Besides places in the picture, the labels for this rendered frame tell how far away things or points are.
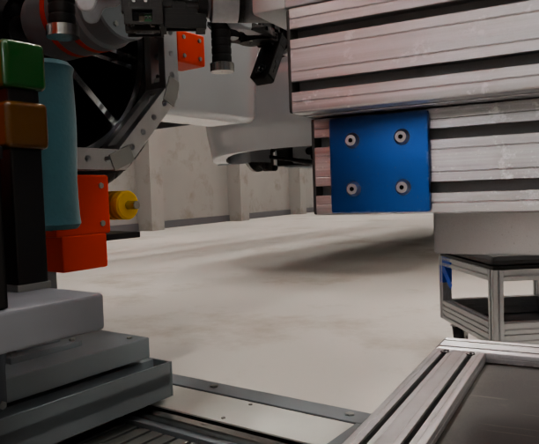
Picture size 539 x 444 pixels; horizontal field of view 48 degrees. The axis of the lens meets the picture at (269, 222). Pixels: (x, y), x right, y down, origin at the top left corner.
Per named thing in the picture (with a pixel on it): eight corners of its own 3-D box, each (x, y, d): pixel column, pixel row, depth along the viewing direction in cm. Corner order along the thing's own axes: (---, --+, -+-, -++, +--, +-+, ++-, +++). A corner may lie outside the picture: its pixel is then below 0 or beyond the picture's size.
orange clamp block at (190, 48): (153, 66, 136) (181, 71, 143) (179, 61, 131) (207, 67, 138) (151, 33, 135) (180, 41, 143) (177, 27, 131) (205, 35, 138)
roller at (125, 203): (58, 218, 139) (56, 193, 139) (148, 218, 122) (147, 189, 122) (35, 220, 135) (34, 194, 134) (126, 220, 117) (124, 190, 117)
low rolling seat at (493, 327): (623, 376, 164) (622, 250, 162) (492, 384, 161) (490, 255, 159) (540, 339, 206) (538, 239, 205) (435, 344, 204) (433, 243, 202)
